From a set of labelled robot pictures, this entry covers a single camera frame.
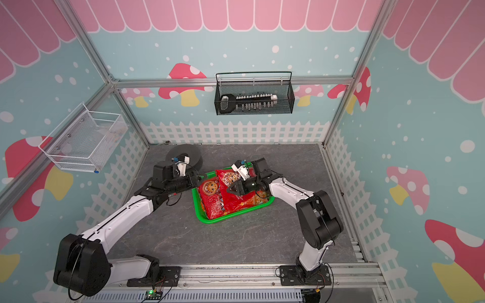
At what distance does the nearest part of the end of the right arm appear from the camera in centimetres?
68

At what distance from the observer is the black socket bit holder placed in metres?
0.89

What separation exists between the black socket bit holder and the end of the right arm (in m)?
0.29
